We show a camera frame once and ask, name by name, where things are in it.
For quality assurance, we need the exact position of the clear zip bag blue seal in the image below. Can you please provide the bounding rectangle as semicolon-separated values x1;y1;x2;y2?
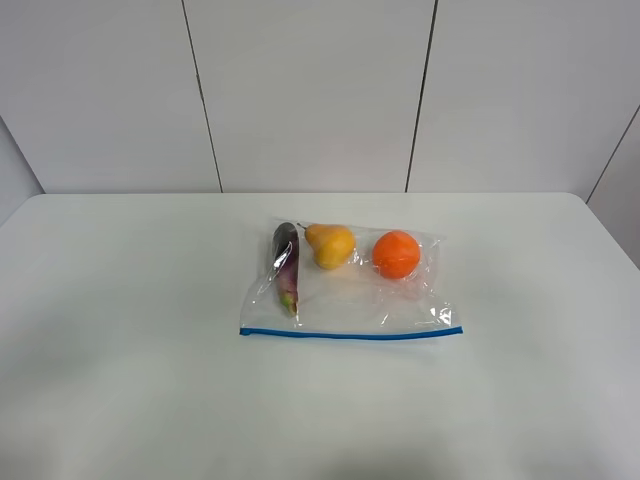
239;219;463;341

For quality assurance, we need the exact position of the orange fruit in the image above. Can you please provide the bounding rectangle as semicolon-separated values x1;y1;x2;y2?
372;230;421;280

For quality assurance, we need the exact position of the yellow pear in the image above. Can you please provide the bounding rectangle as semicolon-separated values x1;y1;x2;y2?
301;224;356;270

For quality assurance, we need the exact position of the purple eggplant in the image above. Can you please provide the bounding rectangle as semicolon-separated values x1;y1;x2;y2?
272;222;299;317

